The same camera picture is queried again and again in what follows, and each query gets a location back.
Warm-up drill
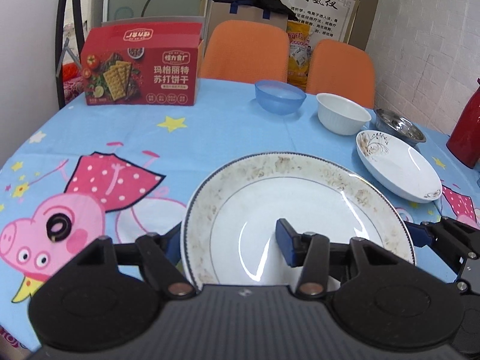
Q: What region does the black metal rack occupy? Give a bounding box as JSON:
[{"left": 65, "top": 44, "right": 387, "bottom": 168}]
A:
[{"left": 55, "top": 0, "right": 90, "bottom": 108}]

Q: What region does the left orange chair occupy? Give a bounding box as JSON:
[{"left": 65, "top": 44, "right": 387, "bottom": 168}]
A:
[{"left": 199, "top": 20, "right": 290, "bottom": 84}]

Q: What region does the right orange chair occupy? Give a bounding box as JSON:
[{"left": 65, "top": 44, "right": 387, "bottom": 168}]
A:
[{"left": 306, "top": 39, "right": 375, "bottom": 109}]

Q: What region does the large gold-rimmed white plate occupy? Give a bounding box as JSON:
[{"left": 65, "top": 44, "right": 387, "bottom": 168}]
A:
[{"left": 181, "top": 152, "right": 416, "bottom": 289}]

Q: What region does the blue cartoon tablecloth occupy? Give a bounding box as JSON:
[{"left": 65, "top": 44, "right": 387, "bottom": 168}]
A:
[{"left": 1, "top": 80, "right": 479, "bottom": 351}]

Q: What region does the blue translucent plastic bowl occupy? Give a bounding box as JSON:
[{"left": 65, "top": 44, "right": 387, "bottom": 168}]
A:
[{"left": 255, "top": 80, "right": 306, "bottom": 116}]

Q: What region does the stainless steel bowl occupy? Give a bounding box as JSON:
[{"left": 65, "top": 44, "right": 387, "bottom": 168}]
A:
[{"left": 374, "top": 108, "right": 426, "bottom": 146}]

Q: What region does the white ribbed ceramic bowl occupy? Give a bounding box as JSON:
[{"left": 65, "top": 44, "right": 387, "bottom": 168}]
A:
[{"left": 316, "top": 93, "right": 372, "bottom": 136}]

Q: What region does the orange chair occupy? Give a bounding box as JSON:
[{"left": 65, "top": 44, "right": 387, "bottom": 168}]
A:
[
  {"left": 306, "top": 39, "right": 375, "bottom": 109},
  {"left": 199, "top": 20, "right": 290, "bottom": 84}
]

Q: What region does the red thermos jug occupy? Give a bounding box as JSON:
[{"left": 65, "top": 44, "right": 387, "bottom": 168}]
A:
[{"left": 446, "top": 88, "right": 480, "bottom": 169}]

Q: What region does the white floral deep plate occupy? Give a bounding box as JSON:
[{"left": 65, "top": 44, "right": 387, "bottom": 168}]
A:
[{"left": 355, "top": 130, "right": 443, "bottom": 203}]

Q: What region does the red cracker box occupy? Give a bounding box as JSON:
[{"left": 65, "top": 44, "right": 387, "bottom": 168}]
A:
[{"left": 80, "top": 19, "right": 203, "bottom": 106}]

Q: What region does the yellow snack bag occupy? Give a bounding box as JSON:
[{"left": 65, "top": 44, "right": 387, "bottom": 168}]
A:
[{"left": 286, "top": 20, "right": 312, "bottom": 90}]

